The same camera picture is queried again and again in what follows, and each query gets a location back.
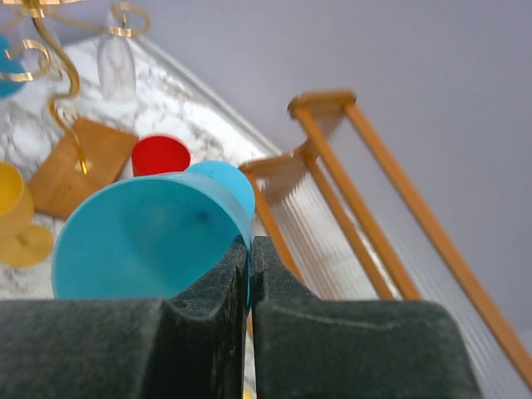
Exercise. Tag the wooden shelf rack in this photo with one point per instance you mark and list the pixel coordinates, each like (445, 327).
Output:
(345, 219)

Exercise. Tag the blue plastic goblet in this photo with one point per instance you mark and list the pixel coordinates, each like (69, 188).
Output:
(9, 88)
(153, 236)

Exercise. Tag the blue plastic goblet front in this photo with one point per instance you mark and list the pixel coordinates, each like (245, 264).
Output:
(9, 88)

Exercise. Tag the gold wire glass rack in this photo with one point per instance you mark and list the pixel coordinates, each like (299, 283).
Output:
(134, 22)

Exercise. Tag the yellow plastic goblet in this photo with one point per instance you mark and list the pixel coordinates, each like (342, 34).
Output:
(23, 243)

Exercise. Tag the wine glass rack wooden base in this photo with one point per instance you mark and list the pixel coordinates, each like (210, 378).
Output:
(59, 184)

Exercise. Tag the red plastic goblet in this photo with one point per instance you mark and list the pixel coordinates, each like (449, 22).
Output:
(158, 154)

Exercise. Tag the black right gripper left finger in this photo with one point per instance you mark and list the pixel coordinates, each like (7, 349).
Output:
(189, 346)

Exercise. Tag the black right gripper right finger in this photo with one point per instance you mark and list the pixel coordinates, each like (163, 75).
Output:
(307, 347)

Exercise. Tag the ribbed clear wine glass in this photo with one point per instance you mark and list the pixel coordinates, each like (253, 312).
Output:
(116, 69)

